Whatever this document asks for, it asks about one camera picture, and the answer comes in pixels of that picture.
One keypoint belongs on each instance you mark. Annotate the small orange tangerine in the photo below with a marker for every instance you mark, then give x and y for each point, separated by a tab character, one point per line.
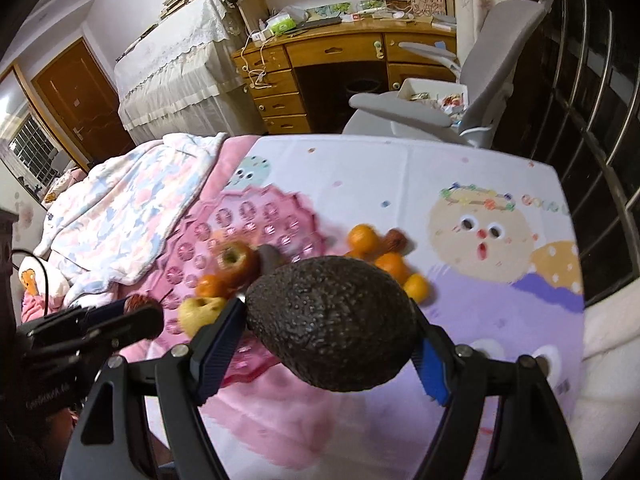
417	288

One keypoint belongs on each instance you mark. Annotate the orange tangerine in tray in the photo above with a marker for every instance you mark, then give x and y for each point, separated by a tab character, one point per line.
213	286

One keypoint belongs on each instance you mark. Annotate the grey office chair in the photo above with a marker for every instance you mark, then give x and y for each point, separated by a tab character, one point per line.
487	71

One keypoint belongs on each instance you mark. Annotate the brown wooden door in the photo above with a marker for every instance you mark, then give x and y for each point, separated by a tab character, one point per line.
83	101

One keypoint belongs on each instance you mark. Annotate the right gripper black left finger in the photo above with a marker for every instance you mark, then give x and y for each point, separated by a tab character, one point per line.
112	438

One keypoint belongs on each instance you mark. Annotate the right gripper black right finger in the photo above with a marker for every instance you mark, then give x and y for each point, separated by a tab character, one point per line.
531	439

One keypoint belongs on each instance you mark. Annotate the brown red passion fruit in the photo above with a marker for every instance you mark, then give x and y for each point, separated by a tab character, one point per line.
395	241

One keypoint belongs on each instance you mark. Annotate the dark green avocado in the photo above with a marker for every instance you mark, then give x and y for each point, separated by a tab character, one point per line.
337	323

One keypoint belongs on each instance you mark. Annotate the pastel patterned quilt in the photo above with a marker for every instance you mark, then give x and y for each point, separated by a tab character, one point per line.
115	222

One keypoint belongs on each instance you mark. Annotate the wooden desk with drawers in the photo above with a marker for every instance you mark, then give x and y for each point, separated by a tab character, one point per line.
302	82

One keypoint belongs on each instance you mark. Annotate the pink plastic fruit tray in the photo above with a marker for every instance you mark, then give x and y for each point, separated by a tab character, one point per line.
254	216

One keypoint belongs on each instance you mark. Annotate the yellow green apple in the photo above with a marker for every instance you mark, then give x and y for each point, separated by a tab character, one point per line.
197	312

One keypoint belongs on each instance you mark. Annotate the white lace covered cabinet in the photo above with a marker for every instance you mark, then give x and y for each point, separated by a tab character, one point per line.
181	77

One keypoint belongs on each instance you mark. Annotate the white tray on chair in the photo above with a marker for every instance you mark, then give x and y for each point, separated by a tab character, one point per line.
448	97

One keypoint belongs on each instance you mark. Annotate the red apple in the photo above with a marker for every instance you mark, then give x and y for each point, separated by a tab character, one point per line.
238	264

